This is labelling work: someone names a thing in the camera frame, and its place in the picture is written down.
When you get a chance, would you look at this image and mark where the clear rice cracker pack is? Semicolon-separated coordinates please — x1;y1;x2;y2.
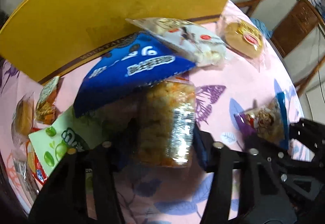
135;77;196;168

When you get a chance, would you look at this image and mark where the blue cookie snack bag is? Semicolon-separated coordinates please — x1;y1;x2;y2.
73;31;195;117

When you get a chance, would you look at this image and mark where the white candy snack bag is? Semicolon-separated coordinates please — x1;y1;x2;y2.
127;17;226;67

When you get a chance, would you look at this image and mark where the red blue snack packet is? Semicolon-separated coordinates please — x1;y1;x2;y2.
26;141;47;185

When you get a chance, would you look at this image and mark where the green pea snack bag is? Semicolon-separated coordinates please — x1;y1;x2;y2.
29;106;107;176

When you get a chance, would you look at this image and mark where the pink floral tablecloth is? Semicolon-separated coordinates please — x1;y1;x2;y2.
1;43;303;223

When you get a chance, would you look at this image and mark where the purple yellow snack packet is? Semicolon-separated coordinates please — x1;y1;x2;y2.
234;92;289;150

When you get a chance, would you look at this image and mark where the small nut snack packet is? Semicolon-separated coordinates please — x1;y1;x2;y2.
35;76;60;125

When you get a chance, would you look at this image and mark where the bread bun clear wrapper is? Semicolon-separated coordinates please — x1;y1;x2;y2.
11;93;34;146

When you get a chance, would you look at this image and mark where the round cake clear wrapper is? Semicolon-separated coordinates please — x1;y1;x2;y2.
218;16;264;60

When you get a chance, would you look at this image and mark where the wooden chair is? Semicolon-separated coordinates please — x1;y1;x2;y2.
233;0;325;98

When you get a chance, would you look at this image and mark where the blue cloth on chair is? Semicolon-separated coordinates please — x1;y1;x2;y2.
250;18;273;39

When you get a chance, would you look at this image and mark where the yellow cardboard box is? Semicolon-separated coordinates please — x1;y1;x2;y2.
1;0;227;84

